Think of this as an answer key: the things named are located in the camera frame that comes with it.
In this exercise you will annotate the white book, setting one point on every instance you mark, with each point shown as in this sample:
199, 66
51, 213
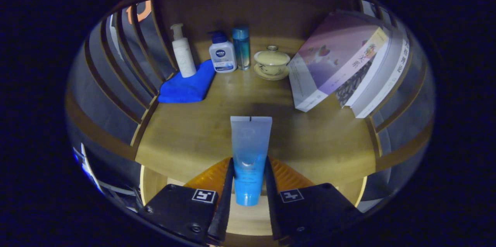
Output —
387, 80

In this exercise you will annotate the beige lidded tea cup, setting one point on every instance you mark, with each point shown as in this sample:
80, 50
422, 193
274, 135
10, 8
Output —
271, 63

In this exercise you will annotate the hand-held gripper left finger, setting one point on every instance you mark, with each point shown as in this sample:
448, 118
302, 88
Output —
226, 212

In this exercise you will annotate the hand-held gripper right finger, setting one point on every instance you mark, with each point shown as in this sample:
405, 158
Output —
271, 208

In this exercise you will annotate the blue squeeze tube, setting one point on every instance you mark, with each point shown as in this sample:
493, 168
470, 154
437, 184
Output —
250, 154

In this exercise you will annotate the blue folded cloth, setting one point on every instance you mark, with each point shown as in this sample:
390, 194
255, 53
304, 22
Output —
186, 88

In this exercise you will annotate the wooden countertop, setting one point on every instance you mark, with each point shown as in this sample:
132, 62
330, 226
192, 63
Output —
193, 130

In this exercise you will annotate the teal blue bottle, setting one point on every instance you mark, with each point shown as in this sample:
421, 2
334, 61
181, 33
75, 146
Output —
241, 49

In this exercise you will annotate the white pump bottle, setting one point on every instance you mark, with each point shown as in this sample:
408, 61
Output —
185, 59

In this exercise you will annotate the dark patterned book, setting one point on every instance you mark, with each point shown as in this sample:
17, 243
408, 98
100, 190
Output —
354, 80

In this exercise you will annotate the white lotion bottle blue cap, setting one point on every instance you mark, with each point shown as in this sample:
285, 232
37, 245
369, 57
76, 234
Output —
223, 57

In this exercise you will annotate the purple cover book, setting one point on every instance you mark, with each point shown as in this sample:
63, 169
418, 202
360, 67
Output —
333, 61

